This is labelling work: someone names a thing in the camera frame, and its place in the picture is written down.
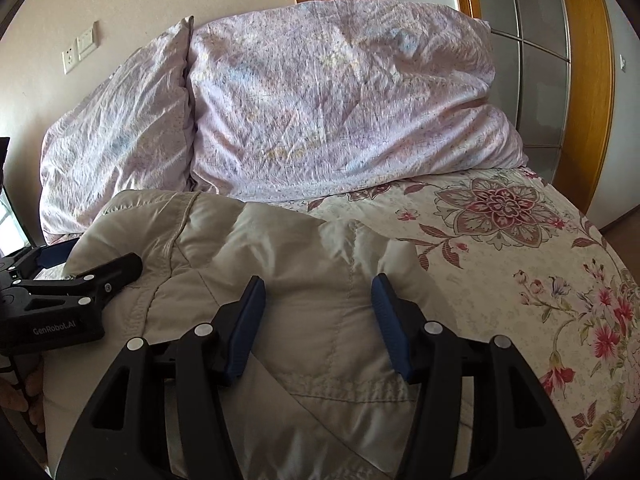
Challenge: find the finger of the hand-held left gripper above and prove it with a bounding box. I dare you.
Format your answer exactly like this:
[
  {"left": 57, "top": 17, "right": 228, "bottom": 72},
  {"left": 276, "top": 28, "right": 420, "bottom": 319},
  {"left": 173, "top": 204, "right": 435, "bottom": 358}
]
[
  {"left": 14, "top": 252, "right": 144, "bottom": 312},
  {"left": 0, "top": 241, "right": 77, "bottom": 289}
]

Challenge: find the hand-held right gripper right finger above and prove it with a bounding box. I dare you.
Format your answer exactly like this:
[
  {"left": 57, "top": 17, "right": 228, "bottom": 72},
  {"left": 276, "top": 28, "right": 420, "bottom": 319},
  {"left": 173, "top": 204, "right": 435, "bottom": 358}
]
[{"left": 371, "top": 273, "right": 586, "bottom": 480}]

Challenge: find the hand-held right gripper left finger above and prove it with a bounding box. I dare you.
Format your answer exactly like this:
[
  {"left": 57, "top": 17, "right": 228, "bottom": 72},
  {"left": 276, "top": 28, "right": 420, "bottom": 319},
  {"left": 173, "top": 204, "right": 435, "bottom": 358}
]
[{"left": 55, "top": 275, "right": 267, "bottom": 480}]

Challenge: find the beige padded jacket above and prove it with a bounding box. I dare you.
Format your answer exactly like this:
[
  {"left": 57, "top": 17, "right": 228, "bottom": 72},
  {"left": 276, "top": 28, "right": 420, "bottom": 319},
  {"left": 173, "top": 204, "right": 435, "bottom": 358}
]
[{"left": 42, "top": 189, "right": 476, "bottom": 480}]

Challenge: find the person's left hand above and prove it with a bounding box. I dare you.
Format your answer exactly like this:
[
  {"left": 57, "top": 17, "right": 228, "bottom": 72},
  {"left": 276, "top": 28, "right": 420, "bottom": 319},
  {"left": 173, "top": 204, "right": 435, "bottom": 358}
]
[{"left": 0, "top": 364, "right": 47, "bottom": 436}]

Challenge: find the window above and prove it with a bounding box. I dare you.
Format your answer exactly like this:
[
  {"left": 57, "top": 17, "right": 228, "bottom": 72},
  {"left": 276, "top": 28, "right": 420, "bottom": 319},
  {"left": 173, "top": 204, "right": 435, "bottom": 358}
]
[{"left": 0, "top": 187, "right": 29, "bottom": 257}]

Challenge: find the small pink crinkled pillow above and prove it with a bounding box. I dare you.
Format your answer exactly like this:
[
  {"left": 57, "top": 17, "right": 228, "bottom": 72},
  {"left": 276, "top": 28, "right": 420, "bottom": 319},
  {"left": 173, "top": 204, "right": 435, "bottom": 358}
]
[{"left": 39, "top": 15, "right": 197, "bottom": 247}]

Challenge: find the floral bed sheet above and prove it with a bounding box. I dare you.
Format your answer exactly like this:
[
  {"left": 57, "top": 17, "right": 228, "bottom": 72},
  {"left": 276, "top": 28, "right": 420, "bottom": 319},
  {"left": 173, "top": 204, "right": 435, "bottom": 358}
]
[{"left": 280, "top": 166, "right": 640, "bottom": 480}]

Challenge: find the large pink crinkled pillow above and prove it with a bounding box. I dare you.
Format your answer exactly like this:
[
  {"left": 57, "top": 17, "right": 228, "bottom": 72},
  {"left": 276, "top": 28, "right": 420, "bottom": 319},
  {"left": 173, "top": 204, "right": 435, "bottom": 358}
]
[{"left": 186, "top": 0, "right": 530, "bottom": 204}]

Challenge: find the white wall switch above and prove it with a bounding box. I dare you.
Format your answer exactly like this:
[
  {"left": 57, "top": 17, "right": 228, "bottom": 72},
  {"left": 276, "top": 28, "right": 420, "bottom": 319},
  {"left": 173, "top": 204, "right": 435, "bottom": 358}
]
[{"left": 75, "top": 21, "right": 100, "bottom": 58}]

